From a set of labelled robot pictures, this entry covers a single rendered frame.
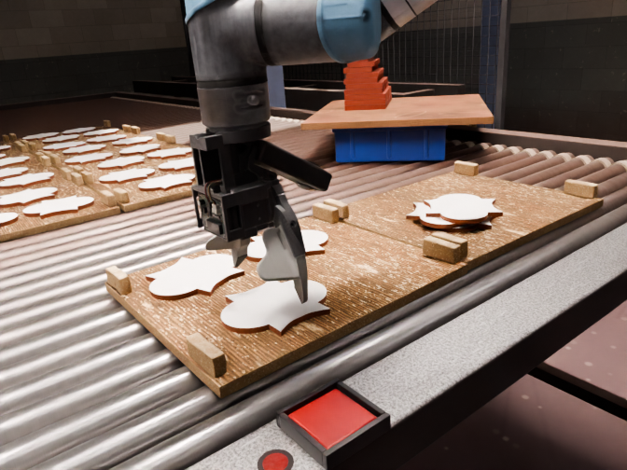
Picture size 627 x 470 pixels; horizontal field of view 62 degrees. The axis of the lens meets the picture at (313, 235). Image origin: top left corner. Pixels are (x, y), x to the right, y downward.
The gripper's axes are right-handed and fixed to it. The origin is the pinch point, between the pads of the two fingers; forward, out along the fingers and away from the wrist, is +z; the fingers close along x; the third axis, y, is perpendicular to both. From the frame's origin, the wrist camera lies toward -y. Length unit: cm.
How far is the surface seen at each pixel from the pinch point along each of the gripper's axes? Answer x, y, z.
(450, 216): -0.7, -36.5, 1.6
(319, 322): 6.8, -1.7, 3.6
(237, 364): 7.3, 10.1, 3.5
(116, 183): -86, -10, 4
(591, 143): -11, -109, 4
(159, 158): -106, -30, 4
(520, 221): 5.4, -47.8, 4.3
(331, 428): 21.0, 8.7, 4.2
